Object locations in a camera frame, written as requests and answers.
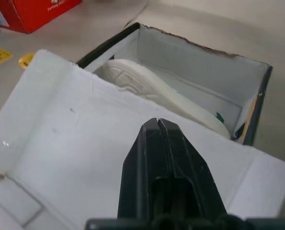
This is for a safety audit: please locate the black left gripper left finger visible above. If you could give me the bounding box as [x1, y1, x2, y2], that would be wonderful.
[117, 117, 175, 219]

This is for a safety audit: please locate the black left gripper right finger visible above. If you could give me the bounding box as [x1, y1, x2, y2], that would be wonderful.
[158, 118, 228, 219]

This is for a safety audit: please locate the black shoebox with white lining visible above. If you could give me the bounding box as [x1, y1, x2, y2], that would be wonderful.
[0, 22, 285, 230]

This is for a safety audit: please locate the white sneaker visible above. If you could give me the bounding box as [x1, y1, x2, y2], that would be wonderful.
[93, 58, 230, 138]

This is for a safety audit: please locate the yellow round badge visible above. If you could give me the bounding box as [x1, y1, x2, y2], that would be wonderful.
[18, 53, 35, 68]

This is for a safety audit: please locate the red cardboard box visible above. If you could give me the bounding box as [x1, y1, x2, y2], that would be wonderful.
[0, 0, 83, 34]

